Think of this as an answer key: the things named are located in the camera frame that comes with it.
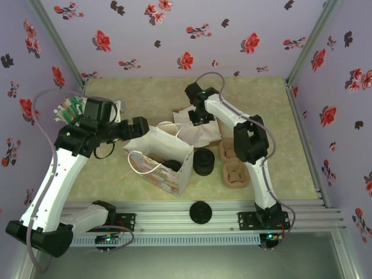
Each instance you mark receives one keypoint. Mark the white paper napkins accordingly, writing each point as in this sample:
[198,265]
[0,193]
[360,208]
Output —
[203,133]

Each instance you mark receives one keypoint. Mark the black plastic cup lid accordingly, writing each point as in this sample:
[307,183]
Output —
[172,165]
[200,212]

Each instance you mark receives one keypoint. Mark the white floral paper bag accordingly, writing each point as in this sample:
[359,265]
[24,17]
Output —
[162,180]

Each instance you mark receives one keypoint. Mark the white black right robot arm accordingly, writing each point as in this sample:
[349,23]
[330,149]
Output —
[226,112]

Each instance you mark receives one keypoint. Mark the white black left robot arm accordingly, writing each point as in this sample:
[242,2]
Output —
[55,186]

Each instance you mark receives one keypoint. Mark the white napkins on tray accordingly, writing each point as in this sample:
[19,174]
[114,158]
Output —
[213,143]

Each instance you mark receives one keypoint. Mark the white wrapped straw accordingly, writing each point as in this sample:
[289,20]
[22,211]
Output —
[63,116]
[59,120]
[82,101]

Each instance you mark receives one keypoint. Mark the brown wooden stirrer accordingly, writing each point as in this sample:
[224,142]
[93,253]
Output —
[72,110]

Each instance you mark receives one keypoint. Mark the stack of black lids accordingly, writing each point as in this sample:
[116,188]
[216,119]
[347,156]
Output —
[204,162]

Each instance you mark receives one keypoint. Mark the small black controller board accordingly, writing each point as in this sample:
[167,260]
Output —
[106,239]
[270,238]

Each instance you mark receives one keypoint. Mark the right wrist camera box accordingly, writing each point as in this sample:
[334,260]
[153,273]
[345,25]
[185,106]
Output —
[192,90]

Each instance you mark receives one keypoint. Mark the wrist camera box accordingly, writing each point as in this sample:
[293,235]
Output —
[192,90]
[94,110]

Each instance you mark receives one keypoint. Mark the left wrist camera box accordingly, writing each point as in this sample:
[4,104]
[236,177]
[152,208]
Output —
[94,110]

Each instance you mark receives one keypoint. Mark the aluminium frame rail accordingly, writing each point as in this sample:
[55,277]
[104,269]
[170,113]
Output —
[162,218]

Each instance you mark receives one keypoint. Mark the aluminium frame post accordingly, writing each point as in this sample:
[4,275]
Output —
[312,40]
[58,40]

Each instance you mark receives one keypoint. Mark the aluminium lower frame bar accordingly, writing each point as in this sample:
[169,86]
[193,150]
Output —
[345,255]

